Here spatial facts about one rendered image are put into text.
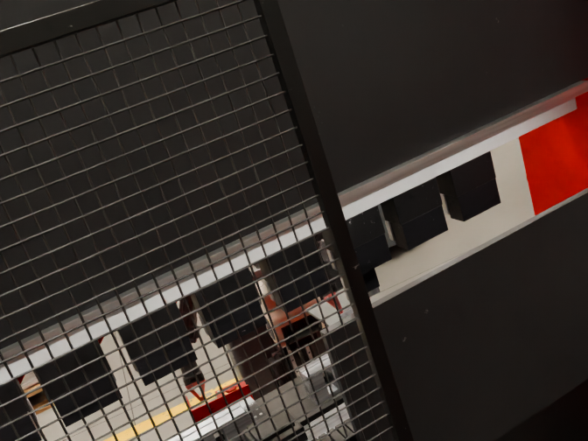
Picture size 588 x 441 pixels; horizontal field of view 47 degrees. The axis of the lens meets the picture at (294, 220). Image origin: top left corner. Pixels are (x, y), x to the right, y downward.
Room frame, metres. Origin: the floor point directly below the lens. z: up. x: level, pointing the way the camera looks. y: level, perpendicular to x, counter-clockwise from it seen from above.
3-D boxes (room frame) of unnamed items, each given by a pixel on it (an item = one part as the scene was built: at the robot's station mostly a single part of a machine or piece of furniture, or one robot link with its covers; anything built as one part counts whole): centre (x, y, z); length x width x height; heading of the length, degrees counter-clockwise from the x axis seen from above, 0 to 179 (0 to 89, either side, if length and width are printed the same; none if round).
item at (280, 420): (1.44, 0.23, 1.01); 0.26 x 0.12 x 0.05; 20
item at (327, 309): (1.87, -0.07, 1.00); 0.26 x 0.18 x 0.01; 20
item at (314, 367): (1.71, -0.07, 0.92); 0.39 x 0.06 x 0.10; 110
